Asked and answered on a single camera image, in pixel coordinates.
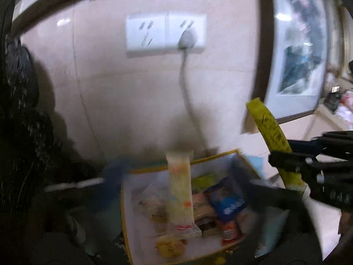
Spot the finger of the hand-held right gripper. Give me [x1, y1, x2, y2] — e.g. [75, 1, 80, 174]
[268, 151, 353, 214]
[286, 131, 353, 155]

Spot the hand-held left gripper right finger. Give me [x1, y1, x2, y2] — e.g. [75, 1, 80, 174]
[232, 154, 324, 265]

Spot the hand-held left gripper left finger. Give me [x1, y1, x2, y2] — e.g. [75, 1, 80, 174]
[36, 159, 131, 265]

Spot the bright yellow long packet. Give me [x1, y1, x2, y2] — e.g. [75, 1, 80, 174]
[245, 98, 313, 203]

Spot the orange cardboard box white inside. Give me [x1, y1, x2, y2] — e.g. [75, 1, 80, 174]
[120, 149, 278, 265]

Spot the pale yellow long packet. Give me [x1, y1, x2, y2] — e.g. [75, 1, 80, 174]
[165, 150, 202, 238]

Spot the teal cloth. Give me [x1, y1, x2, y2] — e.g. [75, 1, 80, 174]
[83, 155, 289, 258]

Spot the clear snack packet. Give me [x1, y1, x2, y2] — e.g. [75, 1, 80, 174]
[135, 184, 169, 223]

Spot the blue snack packet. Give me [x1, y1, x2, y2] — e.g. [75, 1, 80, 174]
[205, 177, 248, 223]

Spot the pile of assorted clutter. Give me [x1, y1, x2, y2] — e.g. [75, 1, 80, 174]
[322, 82, 353, 117]

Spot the cardboard corner protector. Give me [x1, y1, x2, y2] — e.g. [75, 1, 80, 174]
[242, 110, 260, 134]

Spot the small red snack packet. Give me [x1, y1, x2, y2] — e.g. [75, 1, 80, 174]
[220, 220, 241, 247]

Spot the green yellow snack packet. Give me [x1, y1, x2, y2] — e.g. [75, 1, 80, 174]
[192, 174, 222, 191]

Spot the pink snack packet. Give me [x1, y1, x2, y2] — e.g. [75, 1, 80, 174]
[192, 193, 216, 219]

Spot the brown snack packet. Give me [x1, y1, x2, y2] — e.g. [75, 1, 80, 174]
[198, 218, 219, 237]

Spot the large framed landscape painting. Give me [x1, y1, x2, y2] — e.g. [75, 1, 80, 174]
[252, 0, 333, 123]

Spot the narrow framed painting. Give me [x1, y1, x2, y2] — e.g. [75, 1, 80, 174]
[329, 3, 351, 79]

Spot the dark carved wooden furniture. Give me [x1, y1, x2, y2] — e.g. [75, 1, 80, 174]
[0, 28, 105, 265]

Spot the grey plug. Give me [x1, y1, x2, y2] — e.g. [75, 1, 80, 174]
[177, 27, 198, 51]

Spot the grey power cable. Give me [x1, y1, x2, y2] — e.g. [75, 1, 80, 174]
[179, 48, 213, 158]

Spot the white double wall socket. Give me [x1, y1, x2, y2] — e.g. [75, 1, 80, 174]
[125, 12, 208, 59]

